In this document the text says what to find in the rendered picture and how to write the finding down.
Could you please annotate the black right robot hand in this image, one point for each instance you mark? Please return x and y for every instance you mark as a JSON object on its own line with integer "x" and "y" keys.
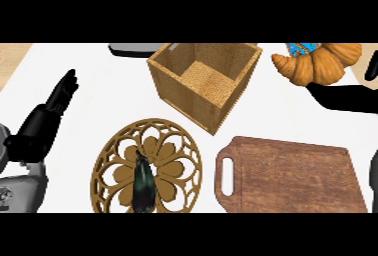
{"x": 351, "y": 98}

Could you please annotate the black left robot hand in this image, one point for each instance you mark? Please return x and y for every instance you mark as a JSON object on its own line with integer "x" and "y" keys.
{"x": 38, "y": 133}

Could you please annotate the golden brown croissant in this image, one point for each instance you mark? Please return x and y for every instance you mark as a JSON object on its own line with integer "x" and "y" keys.
{"x": 314, "y": 66}

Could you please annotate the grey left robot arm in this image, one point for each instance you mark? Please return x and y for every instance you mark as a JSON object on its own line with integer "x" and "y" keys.
{"x": 22, "y": 193}

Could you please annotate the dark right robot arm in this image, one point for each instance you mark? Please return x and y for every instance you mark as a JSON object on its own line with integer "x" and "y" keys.
{"x": 375, "y": 186}

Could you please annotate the brown wooden cutting board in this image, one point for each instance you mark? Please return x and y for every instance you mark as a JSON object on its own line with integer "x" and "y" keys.
{"x": 295, "y": 180}

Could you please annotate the square wicker basket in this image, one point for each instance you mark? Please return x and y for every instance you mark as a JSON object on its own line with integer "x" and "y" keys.
{"x": 206, "y": 83}

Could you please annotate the blue patterned item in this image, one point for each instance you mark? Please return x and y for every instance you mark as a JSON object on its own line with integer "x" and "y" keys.
{"x": 302, "y": 48}

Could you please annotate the dark eggplant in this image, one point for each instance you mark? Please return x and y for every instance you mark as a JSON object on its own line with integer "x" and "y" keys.
{"x": 143, "y": 183}

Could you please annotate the round wooden openwork trivet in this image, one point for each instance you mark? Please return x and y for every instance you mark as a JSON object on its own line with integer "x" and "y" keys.
{"x": 167, "y": 166}

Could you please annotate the grey flat appliance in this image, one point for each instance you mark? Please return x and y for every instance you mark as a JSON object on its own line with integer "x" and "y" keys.
{"x": 133, "y": 50}

